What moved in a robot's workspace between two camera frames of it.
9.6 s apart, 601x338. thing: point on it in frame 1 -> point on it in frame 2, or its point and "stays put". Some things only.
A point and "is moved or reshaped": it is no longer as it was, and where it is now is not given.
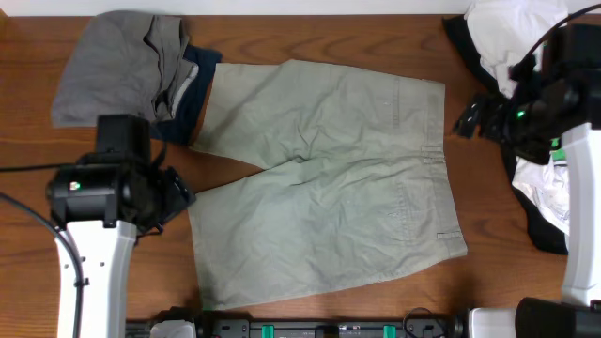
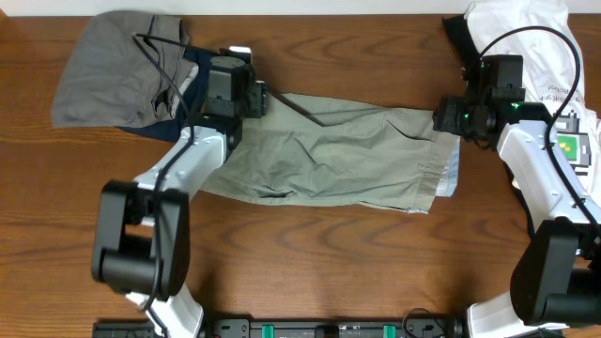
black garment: [545, 235] stays put
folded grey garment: [126, 63] stays put
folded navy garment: [181, 128] stays put
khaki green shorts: [353, 187] is moved or reshaped
